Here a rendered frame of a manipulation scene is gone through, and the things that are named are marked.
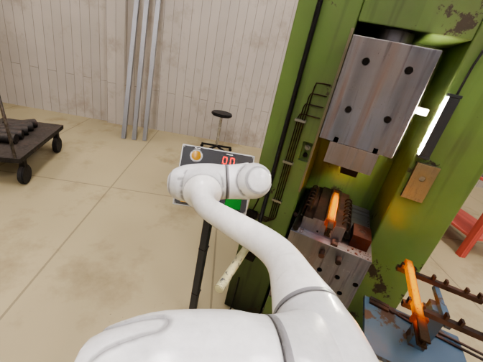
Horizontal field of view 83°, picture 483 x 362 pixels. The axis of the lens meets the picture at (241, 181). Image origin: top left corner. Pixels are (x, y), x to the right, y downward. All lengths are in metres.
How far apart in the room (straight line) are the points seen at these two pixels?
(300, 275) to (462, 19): 1.17
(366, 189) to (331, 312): 1.47
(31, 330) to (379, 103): 2.12
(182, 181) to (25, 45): 5.37
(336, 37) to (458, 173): 0.76
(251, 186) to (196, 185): 0.14
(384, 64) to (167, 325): 1.10
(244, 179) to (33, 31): 5.38
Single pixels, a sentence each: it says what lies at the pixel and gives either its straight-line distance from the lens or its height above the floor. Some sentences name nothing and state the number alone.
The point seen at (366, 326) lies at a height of 0.71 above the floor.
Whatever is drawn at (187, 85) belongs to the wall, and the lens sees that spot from 5.10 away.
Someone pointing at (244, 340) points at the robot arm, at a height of 1.40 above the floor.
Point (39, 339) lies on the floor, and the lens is 2.07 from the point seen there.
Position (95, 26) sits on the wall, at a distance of 5.44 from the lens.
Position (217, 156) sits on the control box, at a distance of 1.28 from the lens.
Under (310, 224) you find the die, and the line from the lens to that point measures 1.39.
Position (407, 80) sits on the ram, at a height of 1.65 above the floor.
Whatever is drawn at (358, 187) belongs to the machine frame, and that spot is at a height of 1.04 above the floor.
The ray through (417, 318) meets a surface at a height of 0.98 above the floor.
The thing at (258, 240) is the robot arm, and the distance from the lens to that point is 0.53.
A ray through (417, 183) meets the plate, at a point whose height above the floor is 1.27.
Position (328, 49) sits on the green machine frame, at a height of 1.70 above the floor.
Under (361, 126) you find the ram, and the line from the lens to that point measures 1.22.
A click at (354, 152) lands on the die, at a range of 1.24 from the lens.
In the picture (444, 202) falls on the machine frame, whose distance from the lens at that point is 1.50.
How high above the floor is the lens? 1.64
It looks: 25 degrees down
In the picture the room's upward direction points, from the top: 13 degrees clockwise
